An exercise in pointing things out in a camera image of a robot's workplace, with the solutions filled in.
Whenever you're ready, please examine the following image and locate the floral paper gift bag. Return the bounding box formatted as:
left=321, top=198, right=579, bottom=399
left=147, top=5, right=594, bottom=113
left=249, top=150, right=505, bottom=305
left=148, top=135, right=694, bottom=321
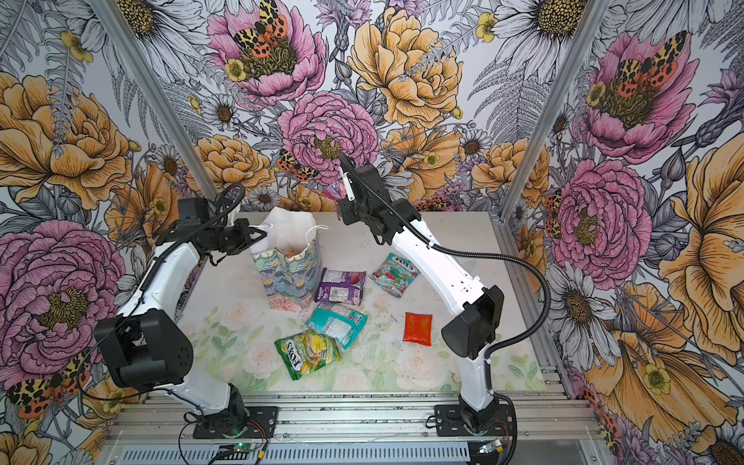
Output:
left=249, top=207, right=327, bottom=314

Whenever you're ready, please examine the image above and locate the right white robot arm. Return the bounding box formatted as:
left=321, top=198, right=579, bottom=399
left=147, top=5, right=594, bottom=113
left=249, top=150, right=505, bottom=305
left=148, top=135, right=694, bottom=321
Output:
left=338, top=157, right=505, bottom=434

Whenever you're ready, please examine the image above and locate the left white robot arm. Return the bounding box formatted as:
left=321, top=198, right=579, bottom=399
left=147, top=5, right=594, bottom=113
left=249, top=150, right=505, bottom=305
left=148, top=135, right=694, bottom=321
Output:
left=94, top=219, right=267, bottom=437

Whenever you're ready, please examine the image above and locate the green red snack packet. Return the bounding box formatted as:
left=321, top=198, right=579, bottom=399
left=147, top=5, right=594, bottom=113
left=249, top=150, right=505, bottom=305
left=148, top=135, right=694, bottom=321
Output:
left=371, top=253, right=420, bottom=298

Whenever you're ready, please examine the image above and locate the purple snack packet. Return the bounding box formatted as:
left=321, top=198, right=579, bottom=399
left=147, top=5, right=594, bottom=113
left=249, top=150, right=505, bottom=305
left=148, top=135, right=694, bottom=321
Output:
left=314, top=267, right=366, bottom=306

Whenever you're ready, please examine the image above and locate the teal snack packet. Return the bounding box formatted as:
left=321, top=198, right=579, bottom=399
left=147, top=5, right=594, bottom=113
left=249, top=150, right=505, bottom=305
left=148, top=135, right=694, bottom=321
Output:
left=305, top=303, right=368, bottom=351

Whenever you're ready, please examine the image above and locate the green Fox's candy packet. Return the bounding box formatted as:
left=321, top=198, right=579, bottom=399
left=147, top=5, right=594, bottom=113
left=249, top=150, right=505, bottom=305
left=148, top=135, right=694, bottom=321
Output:
left=274, top=329, right=341, bottom=381

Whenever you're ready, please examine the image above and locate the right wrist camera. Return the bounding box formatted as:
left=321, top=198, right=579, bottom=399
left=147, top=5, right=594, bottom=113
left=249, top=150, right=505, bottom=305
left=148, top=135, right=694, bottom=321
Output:
left=342, top=172, right=356, bottom=202

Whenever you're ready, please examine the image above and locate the left black cable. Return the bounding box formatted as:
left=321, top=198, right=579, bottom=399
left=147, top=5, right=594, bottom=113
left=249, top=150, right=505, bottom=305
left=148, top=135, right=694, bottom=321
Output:
left=77, top=183, right=247, bottom=402

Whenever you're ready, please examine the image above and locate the right black corrugated cable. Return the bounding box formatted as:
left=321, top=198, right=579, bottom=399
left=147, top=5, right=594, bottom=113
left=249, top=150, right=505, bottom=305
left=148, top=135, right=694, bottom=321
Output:
left=338, top=152, right=551, bottom=465

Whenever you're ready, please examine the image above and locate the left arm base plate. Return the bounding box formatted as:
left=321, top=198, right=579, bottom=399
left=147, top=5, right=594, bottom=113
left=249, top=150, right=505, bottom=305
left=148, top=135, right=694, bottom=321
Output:
left=193, top=406, right=279, bottom=440

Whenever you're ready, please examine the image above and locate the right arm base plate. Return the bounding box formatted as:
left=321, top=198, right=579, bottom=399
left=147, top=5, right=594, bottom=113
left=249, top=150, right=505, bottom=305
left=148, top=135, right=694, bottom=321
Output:
left=428, top=402, right=515, bottom=438

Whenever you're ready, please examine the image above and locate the left aluminium corner post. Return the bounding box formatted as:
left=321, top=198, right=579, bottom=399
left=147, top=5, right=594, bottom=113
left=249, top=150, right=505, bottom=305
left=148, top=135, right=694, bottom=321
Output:
left=91, top=1, right=218, bottom=199

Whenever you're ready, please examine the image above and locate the aluminium corner post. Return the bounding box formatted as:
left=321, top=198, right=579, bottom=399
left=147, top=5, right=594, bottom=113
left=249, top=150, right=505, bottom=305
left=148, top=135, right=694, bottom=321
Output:
left=91, top=1, right=218, bottom=199
left=498, top=0, right=610, bottom=223

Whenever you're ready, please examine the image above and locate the aluminium rail frame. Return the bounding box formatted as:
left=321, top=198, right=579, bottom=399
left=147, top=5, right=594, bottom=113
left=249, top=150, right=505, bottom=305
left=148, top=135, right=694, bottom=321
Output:
left=99, top=391, right=613, bottom=464

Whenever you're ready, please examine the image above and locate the right aluminium corner post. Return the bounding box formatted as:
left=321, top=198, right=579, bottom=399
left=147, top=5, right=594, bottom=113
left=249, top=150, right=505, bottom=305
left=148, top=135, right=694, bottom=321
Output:
left=498, top=0, right=610, bottom=223

